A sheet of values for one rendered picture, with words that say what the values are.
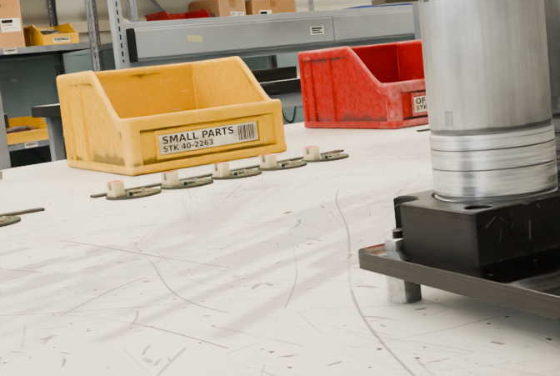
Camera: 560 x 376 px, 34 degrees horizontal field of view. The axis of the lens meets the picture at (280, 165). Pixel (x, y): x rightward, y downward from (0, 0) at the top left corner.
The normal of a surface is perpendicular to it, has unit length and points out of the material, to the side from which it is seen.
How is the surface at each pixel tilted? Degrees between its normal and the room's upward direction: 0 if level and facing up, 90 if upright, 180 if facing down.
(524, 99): 90
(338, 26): 90
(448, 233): 90
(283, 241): 0
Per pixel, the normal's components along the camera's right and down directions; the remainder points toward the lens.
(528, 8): 0.52, 0.04
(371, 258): -0.87, 0.15
